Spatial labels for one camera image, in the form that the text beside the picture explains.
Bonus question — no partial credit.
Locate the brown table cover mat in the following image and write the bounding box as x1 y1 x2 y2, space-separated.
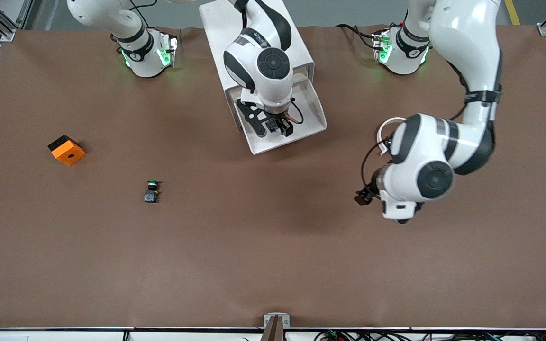
0 24 546 330

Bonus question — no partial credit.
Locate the orange box with hole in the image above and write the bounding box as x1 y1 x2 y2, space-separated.
47 135 87 167

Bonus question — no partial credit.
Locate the white flat cable loop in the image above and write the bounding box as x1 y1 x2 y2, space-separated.
376 117 408 156

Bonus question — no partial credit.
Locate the black base cable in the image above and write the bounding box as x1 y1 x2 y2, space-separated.
337 22 379 51

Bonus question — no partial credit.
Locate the green push button switch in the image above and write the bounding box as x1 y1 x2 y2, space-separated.
143 179 161 204

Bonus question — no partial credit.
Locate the tangled cable bundle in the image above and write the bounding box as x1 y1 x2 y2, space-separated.
313 329 546 341

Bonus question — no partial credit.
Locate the grey metal bracket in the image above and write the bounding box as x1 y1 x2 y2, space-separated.
263 312 291 329

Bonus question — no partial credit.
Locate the brown post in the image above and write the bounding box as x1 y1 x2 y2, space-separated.
260 316 285 341

